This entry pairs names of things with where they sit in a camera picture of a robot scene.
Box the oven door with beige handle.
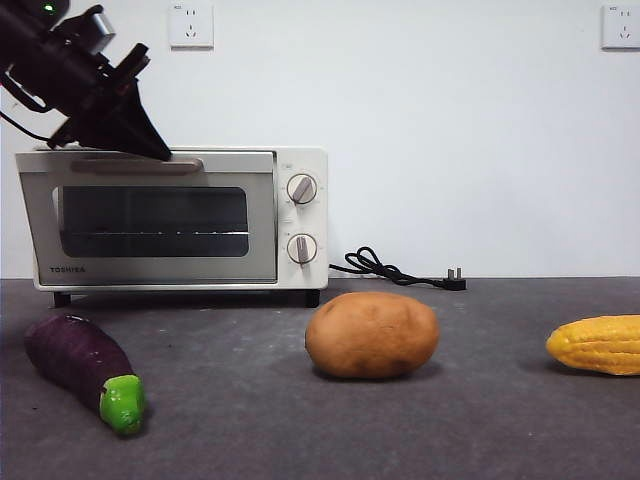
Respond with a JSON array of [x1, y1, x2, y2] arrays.
[[14, 150, 278, 287]]

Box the purple eggplant with green stem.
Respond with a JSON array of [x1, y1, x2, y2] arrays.
[[23, 313, 147, 437]]

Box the round oven temperature knob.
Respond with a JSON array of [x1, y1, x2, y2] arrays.
[[286, 173, 319, 206]]

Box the white toaster oven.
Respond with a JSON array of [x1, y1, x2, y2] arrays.
[[32, 145, 330, 309]]

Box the round oven timer knob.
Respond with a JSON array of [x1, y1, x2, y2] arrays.
[[285, 232, 318, 265]]

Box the brown potato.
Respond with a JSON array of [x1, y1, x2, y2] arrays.
[[305, 291, 441, 379]]

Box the yellow corn cob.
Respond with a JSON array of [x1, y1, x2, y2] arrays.
[[544, 314, 640, 377]]

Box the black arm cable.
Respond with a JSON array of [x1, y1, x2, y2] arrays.
[[0, 69, 69, 145]]

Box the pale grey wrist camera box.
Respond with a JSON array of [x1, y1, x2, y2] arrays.
[[88, 9, 117, 52]]

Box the white wall socket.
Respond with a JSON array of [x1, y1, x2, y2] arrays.
[[600, 4, 640, 51], [169, 2, 215, 51]]

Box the metal wire oven rack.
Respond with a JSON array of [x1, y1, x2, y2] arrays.
[[62, 229, 250, 238]]

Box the black power cable with plug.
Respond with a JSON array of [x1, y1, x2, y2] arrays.
[[328, 246, 468, 292]]

